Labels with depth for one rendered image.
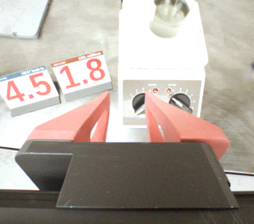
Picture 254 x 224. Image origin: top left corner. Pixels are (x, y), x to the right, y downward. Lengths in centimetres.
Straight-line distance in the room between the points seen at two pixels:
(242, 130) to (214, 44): 18
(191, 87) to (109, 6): 26
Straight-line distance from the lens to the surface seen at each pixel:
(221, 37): 39
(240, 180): 33
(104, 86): 28
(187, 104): 23
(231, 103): 33
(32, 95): 31
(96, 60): 27
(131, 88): 21
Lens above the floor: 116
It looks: 74 degrees down
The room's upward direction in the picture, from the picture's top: 2 degrees clockwise
